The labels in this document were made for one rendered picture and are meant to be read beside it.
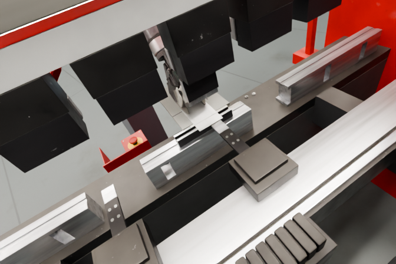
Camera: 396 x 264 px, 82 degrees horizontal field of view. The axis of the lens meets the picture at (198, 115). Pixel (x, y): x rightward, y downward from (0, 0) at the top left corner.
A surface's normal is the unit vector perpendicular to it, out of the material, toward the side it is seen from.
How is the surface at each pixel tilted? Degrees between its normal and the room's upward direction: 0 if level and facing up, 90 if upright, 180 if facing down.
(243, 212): 0
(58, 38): 90
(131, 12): 90
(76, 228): 90
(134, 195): 0
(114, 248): 0
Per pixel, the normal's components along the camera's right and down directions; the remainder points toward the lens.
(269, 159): -0.23, -0.71
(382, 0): -0.84, 0.48
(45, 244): 0.48, 0.50
